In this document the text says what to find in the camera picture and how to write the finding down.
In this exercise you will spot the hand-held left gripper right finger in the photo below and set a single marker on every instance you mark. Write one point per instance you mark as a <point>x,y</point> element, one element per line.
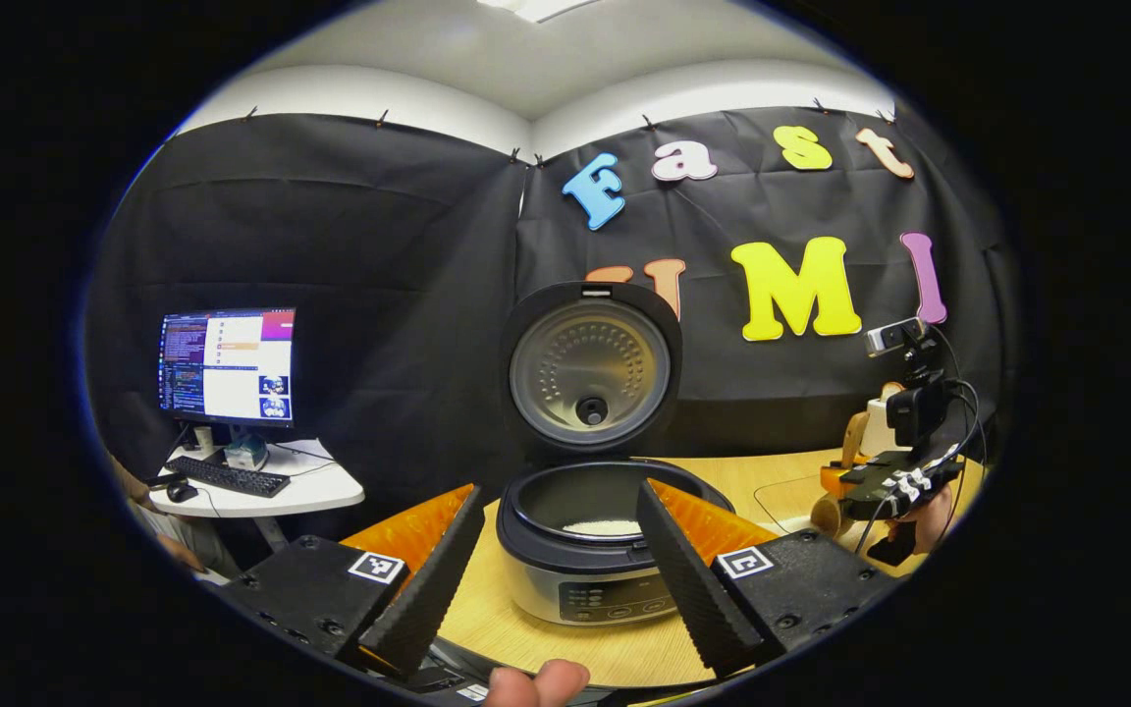
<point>688,589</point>

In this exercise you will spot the white round side table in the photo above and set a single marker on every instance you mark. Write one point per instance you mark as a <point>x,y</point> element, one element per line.
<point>315,486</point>

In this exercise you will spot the black computer mouse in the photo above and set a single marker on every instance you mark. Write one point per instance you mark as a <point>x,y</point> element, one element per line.
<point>181,492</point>

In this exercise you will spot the ceiling light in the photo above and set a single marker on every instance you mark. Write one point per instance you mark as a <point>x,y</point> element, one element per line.
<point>541,8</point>

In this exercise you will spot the wooden spoon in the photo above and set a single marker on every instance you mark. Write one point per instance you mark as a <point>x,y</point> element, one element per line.
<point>855,437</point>

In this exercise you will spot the black keyboard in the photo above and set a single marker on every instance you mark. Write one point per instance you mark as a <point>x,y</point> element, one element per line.
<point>227,476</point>

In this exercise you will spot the white toaster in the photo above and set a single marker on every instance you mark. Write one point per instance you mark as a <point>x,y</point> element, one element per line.
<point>878,422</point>

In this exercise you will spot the clear plastic rice container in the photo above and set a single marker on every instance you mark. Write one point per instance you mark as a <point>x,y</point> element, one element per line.
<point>791,501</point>

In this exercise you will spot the computer monitor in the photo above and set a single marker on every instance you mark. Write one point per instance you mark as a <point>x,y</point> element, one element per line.
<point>227,365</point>

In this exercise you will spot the black backdrop cloth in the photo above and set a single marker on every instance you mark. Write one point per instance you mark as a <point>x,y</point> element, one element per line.
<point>379,295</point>

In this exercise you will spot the small desktop device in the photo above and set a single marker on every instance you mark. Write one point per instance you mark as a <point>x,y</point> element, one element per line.
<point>246,452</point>

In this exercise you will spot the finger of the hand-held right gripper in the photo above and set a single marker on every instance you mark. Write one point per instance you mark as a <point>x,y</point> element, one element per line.
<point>835,481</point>

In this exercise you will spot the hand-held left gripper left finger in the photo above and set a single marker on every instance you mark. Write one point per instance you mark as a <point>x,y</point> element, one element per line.
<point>428,589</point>

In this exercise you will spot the grey rice cooker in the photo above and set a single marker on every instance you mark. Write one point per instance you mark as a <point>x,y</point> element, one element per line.
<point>590,373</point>

